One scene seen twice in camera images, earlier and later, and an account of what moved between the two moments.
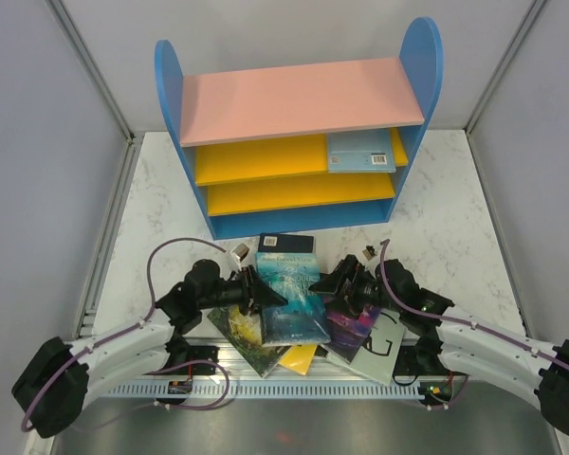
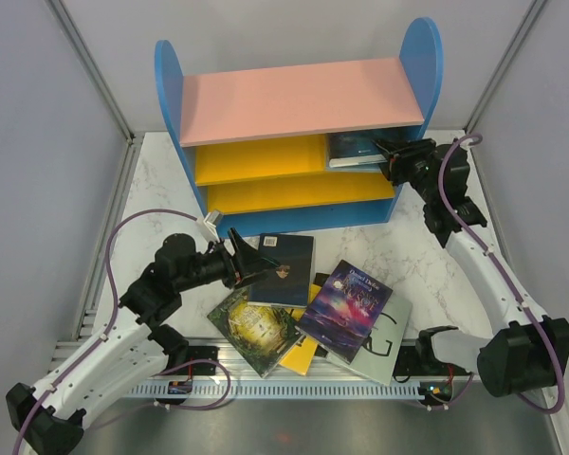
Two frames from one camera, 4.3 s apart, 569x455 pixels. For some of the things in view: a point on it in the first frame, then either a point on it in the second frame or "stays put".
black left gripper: (255, 293) to (235, 277)
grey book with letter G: (378, 355) stays put
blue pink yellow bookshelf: (257, 139) stays put
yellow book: (298, 357) stays put
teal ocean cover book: (304, 318) to (355, 144)
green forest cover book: (245, 332) stays put
